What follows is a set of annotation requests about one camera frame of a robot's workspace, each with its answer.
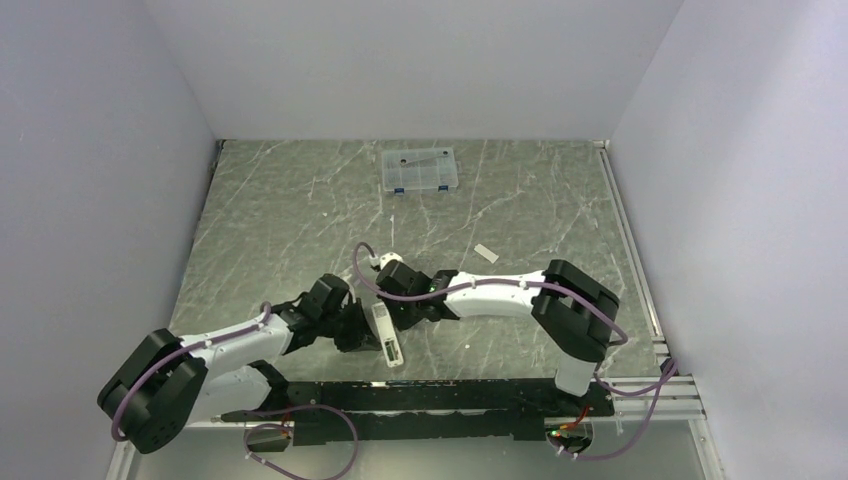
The clear plastic organizer box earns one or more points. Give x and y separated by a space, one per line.
419 171

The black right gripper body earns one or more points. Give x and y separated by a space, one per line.
403 312

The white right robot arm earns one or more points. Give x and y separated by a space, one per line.
577 312

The white remote control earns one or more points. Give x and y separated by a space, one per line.
384 329

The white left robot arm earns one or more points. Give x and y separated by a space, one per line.
169 382

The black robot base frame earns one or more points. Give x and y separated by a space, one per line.
523 409

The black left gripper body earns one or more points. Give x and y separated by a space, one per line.
341 324

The white battery cover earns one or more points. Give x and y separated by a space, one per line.
486 253

